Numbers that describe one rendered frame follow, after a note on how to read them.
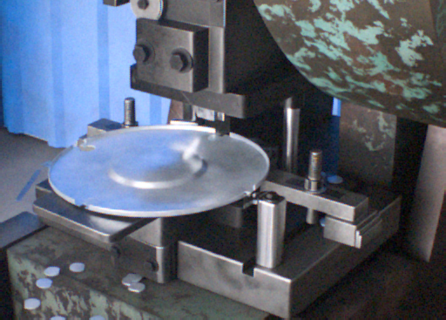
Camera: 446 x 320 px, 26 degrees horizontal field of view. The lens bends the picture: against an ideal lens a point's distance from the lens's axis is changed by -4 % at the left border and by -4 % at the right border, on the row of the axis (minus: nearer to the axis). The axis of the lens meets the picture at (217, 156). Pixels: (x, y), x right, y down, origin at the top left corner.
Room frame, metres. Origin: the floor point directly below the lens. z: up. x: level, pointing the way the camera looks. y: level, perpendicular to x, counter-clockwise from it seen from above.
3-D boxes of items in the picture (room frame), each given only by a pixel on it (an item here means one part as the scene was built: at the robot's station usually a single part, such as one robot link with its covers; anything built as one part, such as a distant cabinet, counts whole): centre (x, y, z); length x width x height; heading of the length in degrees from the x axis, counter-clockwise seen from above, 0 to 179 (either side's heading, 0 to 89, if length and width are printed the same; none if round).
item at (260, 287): (1.30, 0.00, 0.68); 0.45 x 0.30 x 0.06; 54
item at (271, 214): (1.10, -0.07, 0.75); 0.03 x 0.03 x 0.10; 54
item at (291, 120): (1.31, -0.10, 0.81); 0.02 x 0.02 x 0.14; 54
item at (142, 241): (1.16, 0.10, 0.72); 0.25 x 0.14 x 0.14; 144
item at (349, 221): (1.20, -0.13, 0.76); 0.17 x 0.06 x 0.10; 54
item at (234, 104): (1.31, 0.00, 0.86); 0.20 x 0.16 x 0.05; 54
